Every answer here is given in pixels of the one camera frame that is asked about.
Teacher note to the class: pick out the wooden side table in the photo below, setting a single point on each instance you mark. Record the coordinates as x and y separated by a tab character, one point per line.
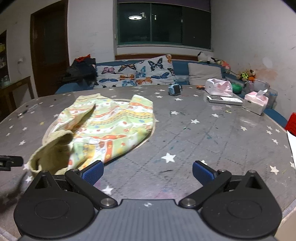
16	84

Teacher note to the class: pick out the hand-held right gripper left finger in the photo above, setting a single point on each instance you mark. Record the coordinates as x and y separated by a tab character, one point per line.
93	172

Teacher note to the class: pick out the brown and green plush toys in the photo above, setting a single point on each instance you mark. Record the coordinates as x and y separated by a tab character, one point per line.
247	75

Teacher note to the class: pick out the yellow patterned pants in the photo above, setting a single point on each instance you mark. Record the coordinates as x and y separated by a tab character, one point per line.
108	125

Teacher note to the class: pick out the green ball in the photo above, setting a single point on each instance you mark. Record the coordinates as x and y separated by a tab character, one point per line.
237	88

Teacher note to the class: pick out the small orange toy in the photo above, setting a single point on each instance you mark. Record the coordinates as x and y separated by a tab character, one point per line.
200	87

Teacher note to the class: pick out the clear plastic container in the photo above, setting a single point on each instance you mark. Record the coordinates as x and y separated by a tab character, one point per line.
271	95

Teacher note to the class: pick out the red box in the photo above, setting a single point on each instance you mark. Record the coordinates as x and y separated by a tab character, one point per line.
291	124

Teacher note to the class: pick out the white box with pink bag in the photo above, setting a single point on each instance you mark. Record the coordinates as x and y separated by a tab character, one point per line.
218	87

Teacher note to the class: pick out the flat white scale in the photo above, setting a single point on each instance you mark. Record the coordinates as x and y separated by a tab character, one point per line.
224	100

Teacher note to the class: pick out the dark glass window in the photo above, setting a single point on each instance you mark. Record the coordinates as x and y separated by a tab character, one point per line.
164	23

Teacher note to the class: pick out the dark wooden door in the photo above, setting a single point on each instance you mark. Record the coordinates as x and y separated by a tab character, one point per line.
49	51

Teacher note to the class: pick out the pink tissue pack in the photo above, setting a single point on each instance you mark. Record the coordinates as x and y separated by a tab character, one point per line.
255	102

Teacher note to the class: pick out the blue sofa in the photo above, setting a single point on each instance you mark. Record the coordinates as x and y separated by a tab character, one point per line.
181	68

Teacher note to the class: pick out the colourful plush toys heap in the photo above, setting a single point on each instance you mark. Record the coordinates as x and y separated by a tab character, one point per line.
222	63

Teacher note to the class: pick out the plain grey pillow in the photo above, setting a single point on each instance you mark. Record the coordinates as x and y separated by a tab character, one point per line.
204	74

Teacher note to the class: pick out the grey star tablecloth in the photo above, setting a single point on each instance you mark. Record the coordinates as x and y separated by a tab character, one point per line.
208	143

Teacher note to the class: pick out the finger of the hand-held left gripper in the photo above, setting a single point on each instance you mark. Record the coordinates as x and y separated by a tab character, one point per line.
12	161

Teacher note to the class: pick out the white paper sheet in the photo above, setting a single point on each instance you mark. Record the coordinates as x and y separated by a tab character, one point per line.
292	146

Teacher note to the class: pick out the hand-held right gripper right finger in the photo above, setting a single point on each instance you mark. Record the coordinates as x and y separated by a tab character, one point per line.
203	172

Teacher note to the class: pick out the dark clothes pile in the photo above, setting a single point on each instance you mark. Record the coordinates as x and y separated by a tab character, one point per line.
79	71

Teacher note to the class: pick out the dark wooden shelf cabinet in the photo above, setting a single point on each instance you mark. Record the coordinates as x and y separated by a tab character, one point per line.
3	58

